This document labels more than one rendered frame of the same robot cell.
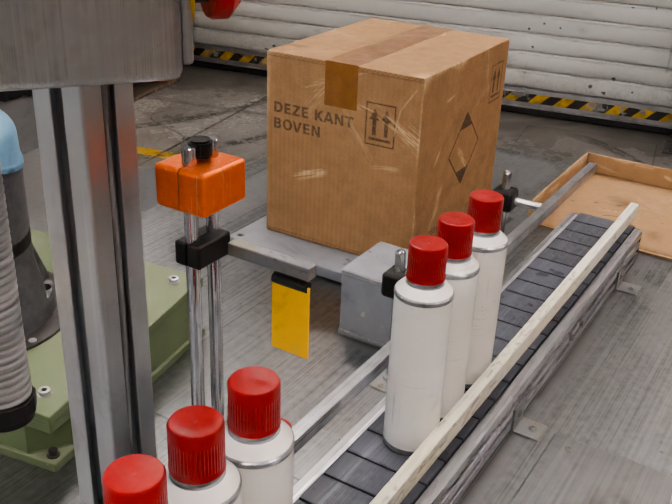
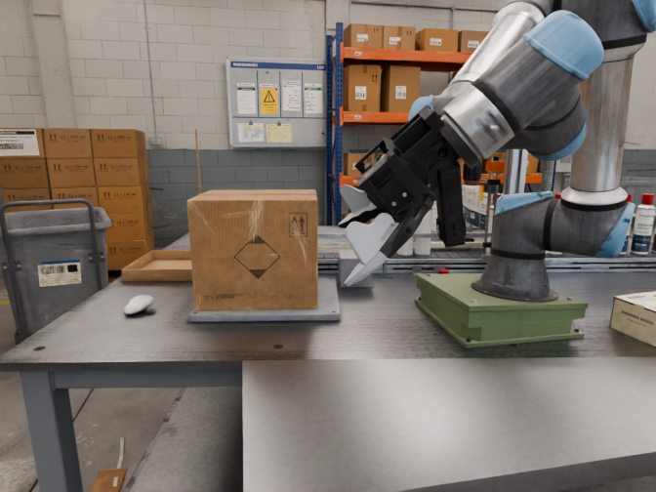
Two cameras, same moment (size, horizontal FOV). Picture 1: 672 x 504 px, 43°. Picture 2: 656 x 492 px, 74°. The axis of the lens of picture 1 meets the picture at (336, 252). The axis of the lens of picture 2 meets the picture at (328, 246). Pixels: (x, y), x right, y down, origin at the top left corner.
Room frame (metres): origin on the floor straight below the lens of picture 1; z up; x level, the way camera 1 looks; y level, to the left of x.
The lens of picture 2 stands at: (1.70, 0.98, 1.24)
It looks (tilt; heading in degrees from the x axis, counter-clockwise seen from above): 13 degrees down; 238
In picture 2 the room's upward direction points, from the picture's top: straight up
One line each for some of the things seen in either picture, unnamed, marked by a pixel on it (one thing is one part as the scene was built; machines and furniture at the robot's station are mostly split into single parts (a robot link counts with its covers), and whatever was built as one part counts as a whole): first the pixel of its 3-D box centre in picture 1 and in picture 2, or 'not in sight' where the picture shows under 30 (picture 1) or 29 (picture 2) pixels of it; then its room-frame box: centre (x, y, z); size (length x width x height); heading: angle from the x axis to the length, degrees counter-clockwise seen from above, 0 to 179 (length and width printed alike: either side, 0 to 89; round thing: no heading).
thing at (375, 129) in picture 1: (388, 133); (260, 245); (1.25, -0.07, 0.99); 0.30 x 0.24 x 0.27; 150
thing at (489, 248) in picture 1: (475, 289); not in sight; (0.77, -0.14, 0.98); 0.05 x 0.05 x 0.20
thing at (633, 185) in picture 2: not in sight; (619, 194); (-1.71, -0.56, 0.91); 0.60 x 0.40 x 0.22; 162
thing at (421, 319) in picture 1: (418, 346); (424, 225); (0.66, -0.08, 0.98); 0.05 x 0.05 x 0.20
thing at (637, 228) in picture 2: not in sight; (643, 224); (0.01, 0.31, 0.98); 0.05 x 0.05 x 0.20
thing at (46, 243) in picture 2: not in sight; (60, 266); (1.71, -2.28, 0.48); 0.89 x 0.63 x 0.96; 88
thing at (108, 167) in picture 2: not in sight; (86, 204); (1.43, -3.83, 0.70); 1.20 x 0.82 x 1.39; 165
